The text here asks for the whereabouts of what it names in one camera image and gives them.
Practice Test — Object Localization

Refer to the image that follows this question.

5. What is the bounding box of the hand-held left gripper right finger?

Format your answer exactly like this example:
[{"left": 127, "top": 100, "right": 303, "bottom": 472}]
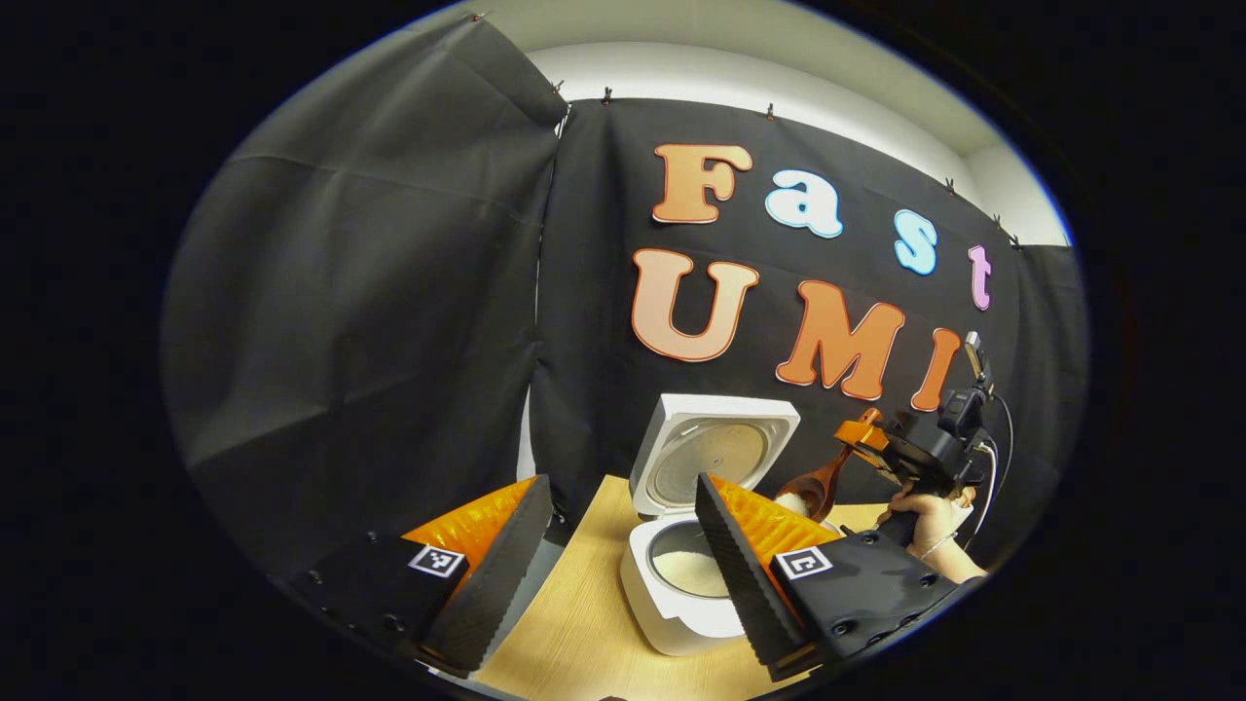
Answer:
[{"left": 694, "top": 472, "right": 960, "bottom": 683}]

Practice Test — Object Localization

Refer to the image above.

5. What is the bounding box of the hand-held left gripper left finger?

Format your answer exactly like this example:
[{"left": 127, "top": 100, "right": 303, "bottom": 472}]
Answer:
[{"left": 292, "top": 474, "right": 554, "bottom": 680}]

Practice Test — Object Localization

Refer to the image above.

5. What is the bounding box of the brown wooden spoon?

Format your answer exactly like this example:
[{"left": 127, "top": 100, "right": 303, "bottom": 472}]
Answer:
[{"left": 774, "top": 433, "right": 862, "bottom": 524}]

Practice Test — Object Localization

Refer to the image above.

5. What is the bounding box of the white rice cooker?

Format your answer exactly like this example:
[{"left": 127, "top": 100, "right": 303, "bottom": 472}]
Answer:
[{"left": 620, "top": 393, "right": 843, "bottom": 657}]

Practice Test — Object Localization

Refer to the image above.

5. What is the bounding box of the black cable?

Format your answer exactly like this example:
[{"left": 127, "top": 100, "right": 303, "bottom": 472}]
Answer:
[{"left": 973, "top": 389, "right": 1014, "bottom": 546}]

